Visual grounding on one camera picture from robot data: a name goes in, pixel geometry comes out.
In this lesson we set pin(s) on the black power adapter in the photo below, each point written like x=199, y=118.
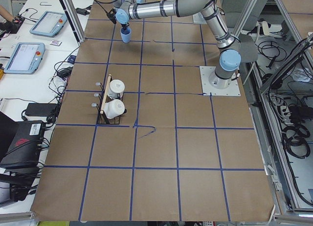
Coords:
x=40, y=109

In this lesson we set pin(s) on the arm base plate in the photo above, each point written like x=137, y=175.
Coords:
x=214, y=86
x=198, y=19

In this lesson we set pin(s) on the lower teach pendant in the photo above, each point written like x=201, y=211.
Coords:
x=25, y=58

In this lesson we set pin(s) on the person hand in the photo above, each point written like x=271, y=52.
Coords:
x=5, y=14

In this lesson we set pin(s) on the white mug right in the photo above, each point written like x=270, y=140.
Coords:
x=114, y=108

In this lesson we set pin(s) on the upper teach pendant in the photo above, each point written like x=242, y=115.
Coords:
x=49, y=24

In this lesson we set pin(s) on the black wire mug rack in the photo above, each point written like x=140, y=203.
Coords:
x=101, y=118

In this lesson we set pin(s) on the light blue plastic cup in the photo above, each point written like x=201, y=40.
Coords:
x=126, y=34

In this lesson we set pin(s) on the wooden rack rod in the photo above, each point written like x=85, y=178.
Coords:
x=107, y=85

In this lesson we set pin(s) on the white mug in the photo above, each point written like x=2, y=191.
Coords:
x=116, y=89
x=114, y=108

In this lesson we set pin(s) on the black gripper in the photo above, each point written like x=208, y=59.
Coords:
x=124, y=25

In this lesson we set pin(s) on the aluminium frame post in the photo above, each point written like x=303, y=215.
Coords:
x=73, y=20

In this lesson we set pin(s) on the teach pendant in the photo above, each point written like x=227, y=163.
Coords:
x=49, y=24
x=25, y=58

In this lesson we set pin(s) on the black computer box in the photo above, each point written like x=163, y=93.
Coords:
x=19, y=143

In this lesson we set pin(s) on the grey office chair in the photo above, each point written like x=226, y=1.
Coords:
x=242, y=15

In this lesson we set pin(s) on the white mug left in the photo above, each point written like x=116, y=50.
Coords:
x=116, y=89

